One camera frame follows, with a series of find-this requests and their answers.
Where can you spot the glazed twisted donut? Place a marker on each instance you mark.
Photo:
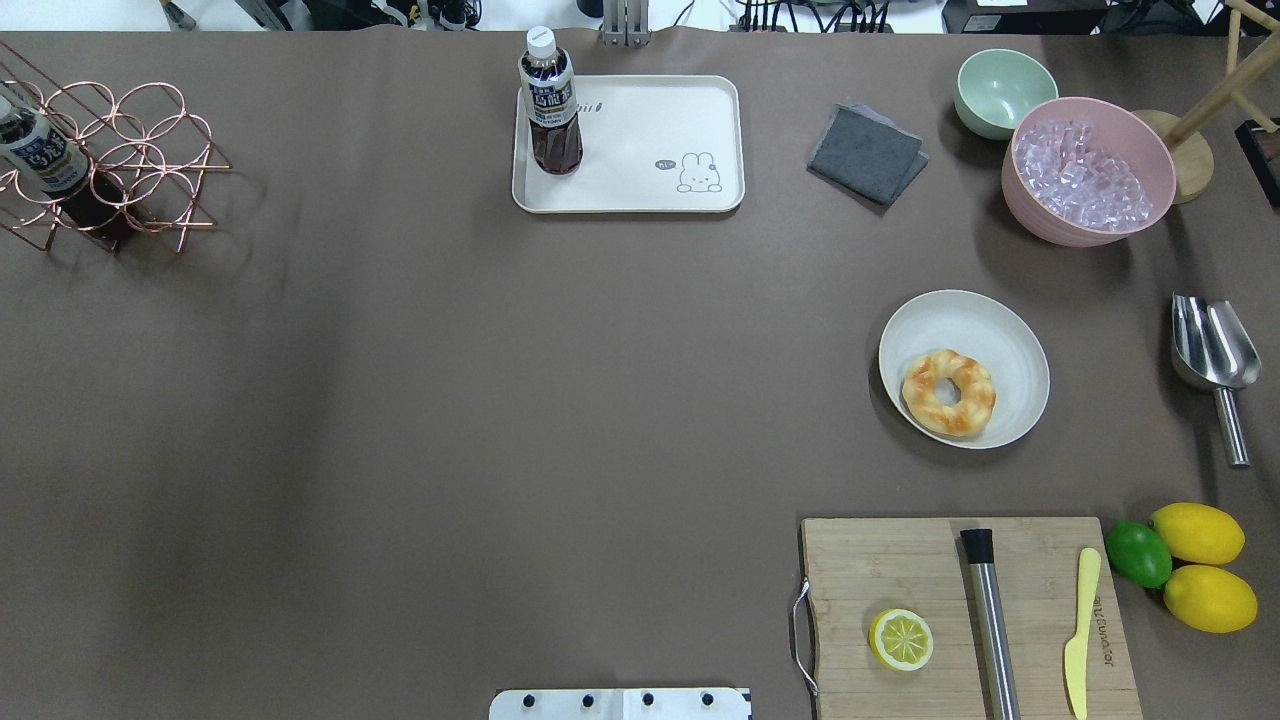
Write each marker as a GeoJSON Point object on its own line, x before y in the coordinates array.
{"type": "Point", "coordinates": [976, 393]}

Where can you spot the cream rabbit tray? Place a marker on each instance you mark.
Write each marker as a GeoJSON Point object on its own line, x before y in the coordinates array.
{"type": "Point", "coordinates": [652, 144]}

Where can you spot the dark tea bottle on tray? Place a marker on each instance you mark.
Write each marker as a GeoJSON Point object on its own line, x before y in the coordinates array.
{"type": "Point", "coordinates": [547, 82]}

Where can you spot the bamboo cutting board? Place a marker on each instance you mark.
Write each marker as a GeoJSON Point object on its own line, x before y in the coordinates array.
{"type": "Point", "coordinates": [858, 567]}

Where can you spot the grey folded cloth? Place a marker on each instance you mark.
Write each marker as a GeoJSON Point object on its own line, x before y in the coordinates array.
{"type": "Point", "coordinates": [867, 153]}

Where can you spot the white plate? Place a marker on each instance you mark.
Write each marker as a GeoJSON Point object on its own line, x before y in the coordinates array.
{"type": "Point", "coordinates": [979, 327]}

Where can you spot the lemon half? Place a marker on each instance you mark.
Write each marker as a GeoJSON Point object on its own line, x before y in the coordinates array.
{"type": "Point", "coordinates": [901, 639]}

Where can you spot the green bowl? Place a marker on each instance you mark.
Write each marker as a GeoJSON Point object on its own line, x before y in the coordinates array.
{"type": "Point", "coordinates": [996, 88]}

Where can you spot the clear ice cubes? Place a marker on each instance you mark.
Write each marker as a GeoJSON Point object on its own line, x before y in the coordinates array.
{"type": "Point", "coordinates": [1068, 171]}

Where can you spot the steel muddler black tip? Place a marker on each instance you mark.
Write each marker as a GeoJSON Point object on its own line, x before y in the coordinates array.
{"type": "Point", "coordinates": [979, 552]}

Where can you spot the yellow plastic knife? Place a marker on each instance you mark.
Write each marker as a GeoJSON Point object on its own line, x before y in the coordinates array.
{"type": "Point", "coordinates": [1076, 649]}

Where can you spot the green lime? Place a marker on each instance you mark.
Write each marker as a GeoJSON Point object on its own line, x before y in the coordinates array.
{"type": "Point", "coordinates": [1137, 553]}

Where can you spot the pink bowl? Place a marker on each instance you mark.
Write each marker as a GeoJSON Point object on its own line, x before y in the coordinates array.
{"type": "Point", "coordinates": [1118, 129]}

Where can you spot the steel ice scoop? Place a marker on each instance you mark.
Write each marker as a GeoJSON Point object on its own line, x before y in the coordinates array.
{"type": "Point", "coordinates": [1212, 351]}

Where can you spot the upper yellow lemon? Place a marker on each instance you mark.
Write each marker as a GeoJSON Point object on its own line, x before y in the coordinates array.
{"type": "Point", "coordinates": [1196, 532]}

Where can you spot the yellow lemon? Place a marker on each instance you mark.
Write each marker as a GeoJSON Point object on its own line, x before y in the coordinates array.
{"type": "Point", "coordinates": [1196, 532]}
{"type": "Point", "coordinates": [1210, 599]}

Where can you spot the wooden mug tree stand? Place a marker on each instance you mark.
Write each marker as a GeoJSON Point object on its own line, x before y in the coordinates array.
{"type": "Point", "coordinates": [1190, 154]}

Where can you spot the lower yellow lemon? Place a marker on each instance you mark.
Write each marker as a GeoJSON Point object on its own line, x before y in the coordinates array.
{"type": "Point", "coordinates": [1210, 599]}

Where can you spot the dark tea bottle in rack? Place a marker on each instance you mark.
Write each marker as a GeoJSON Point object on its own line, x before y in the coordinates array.
{"type": "Point", "coordinates": [86, 198]}

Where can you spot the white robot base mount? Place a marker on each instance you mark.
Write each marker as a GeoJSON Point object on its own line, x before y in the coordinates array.
{"type": "Point", "coordinates": [623, 703]}

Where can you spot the copper wire bottle rack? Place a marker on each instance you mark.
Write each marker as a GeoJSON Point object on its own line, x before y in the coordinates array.
{"type": "Point", "coordinates": [151, 160]}

